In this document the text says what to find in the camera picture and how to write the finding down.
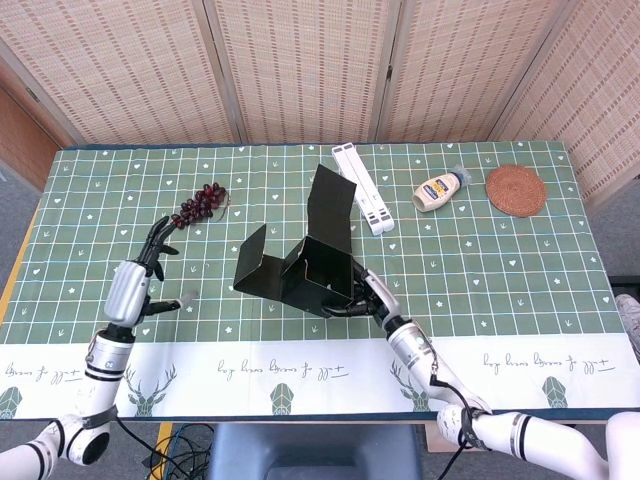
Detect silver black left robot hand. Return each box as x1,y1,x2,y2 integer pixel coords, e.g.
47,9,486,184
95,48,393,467
103,216,201,325

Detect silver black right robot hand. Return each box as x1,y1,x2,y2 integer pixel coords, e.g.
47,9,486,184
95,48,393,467
319,262,404,334

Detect black folding cardboard box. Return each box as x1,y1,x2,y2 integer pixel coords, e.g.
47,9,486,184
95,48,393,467
232,163,359,317

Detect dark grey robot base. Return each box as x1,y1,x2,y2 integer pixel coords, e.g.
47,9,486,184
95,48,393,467
207,423,424,480

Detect white folding stand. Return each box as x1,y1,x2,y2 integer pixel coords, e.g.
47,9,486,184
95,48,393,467
331,142,395,237

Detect dark red grape bunch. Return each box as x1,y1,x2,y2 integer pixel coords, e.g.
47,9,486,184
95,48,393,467
169,181,232,231

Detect green grid tablecloth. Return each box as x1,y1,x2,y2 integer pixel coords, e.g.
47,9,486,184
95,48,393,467
0,140,632,420

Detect mayonnaise squeeze bottle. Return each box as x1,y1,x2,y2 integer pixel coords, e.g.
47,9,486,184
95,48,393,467
411,164,472,214

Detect round woven brown coaster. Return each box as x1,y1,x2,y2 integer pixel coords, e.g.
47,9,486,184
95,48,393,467
485,164,548,219

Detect orange brown wooden door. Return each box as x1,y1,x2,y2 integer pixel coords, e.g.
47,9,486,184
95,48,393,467
0,84,61,194

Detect grey white shoe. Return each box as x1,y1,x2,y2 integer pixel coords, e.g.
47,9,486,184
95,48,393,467
613,293,640,351

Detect bamboo folding screen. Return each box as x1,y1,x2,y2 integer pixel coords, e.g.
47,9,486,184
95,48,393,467
0,0,640,211

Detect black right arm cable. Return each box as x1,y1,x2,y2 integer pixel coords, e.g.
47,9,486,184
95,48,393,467
429,362,494,480

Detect black floor cables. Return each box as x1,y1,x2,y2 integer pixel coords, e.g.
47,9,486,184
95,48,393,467
142,423,216,480

